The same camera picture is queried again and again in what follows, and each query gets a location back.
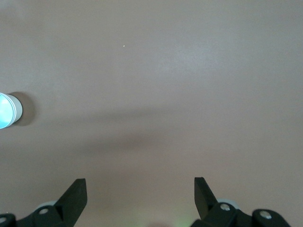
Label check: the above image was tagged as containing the blue bowl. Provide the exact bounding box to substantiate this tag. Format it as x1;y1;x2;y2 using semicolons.
0;92;15;130

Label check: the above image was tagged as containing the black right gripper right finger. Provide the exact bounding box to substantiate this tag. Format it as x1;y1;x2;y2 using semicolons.
190;177;292;227

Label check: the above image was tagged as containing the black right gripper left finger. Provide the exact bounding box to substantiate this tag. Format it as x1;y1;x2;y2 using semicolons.
16;178;88;227

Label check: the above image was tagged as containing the white bowl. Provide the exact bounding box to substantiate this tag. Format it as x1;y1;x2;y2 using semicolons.
8;94;24;128

